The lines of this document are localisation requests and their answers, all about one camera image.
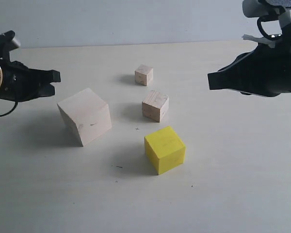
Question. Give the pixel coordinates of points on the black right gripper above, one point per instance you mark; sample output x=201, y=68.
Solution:
x=264, y=72

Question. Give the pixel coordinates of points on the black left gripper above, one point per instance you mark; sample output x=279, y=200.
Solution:
x=22, y=83

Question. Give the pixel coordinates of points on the large wooden cube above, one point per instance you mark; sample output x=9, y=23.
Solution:
x=86, y=115

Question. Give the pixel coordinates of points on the medium wooden cube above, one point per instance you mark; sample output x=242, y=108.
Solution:
x=155, y=105

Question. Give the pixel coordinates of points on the yellow cube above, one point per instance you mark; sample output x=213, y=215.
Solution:
x=164, y=149

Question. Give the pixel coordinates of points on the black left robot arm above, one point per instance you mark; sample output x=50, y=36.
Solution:
x=20, y=83

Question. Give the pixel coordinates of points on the small wooden cube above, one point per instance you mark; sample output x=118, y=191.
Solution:
x=144, y=75

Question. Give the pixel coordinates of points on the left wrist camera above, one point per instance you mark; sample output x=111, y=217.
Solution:
x=8, y=41

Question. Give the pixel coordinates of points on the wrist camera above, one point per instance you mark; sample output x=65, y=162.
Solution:
x=271, y=10
x=8, y=41

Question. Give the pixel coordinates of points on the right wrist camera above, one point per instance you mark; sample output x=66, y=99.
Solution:
x=271, y=10

